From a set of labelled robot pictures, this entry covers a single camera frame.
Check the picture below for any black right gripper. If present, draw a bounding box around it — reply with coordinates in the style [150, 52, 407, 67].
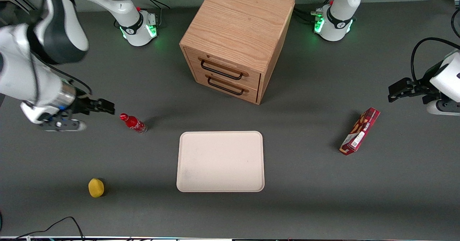
[70, 96, 116, 116]

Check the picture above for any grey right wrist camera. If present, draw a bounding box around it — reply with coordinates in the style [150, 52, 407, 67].
[39, 118, 87, 132]

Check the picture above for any red coke bottle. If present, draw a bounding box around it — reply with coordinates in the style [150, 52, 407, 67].
[120, 113, 148, 134]

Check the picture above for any yellow lemon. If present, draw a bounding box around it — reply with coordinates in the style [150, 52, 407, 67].
[88, 178, 105, 198]

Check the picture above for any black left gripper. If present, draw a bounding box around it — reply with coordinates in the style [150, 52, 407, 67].
[388, 77, 441, 105]

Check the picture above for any wooden drawer cabinet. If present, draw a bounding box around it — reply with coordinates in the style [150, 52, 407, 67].
[179, 0, 296, 105]

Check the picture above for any black looped gripper cable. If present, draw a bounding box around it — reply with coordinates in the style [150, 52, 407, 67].
[411, 37, 460, 84]

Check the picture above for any black strapped arm cable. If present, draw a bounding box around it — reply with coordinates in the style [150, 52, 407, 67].
[26, 0, 93, 103]

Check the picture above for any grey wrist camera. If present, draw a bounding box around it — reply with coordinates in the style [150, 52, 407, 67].
[39, 118, 87, 132]
[427, 99, 460, 116]

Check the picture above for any black metal drawer handle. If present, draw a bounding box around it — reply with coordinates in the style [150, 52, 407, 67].
[200, 60, 244, 80]
[207, 76, 245, 96]

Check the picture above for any beige plastic tray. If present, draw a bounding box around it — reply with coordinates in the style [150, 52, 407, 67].
[176, 131, 265, 193]

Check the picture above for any red snack box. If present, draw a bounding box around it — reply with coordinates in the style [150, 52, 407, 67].
[339, 107, 381, 156]

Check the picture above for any wooden drawer front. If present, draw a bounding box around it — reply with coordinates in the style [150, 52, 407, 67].
[184, 48, 262, 91]
[192, 70, 259, 103]

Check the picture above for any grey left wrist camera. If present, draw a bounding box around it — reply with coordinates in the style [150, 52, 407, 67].
[427, 99, 460, 116]

